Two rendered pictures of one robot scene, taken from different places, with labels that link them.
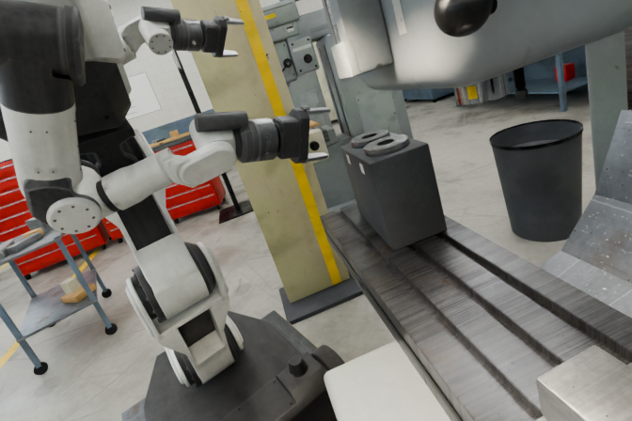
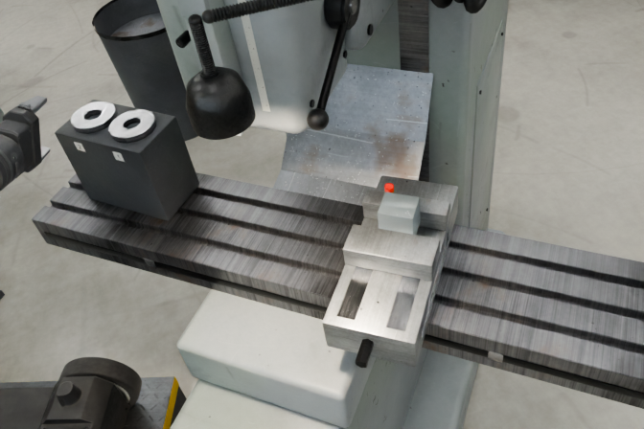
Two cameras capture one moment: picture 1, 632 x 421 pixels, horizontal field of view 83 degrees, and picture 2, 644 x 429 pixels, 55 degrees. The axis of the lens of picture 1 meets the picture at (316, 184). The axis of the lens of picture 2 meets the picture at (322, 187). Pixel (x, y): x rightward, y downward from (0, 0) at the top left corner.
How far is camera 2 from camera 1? 0.69 m
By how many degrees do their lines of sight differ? 51
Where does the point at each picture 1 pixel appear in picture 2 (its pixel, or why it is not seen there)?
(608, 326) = (336, 211)
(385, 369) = (221, 311)
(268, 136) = (14, 157)
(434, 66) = (290, 128)
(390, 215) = (161, 191)
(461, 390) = (293, 283)
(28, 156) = not seen: outside the picture
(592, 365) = (356, 233)
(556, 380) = (349, 245)
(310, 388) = (97, 401)
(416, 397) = (254, 311)
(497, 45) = not seen: hidden behind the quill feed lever
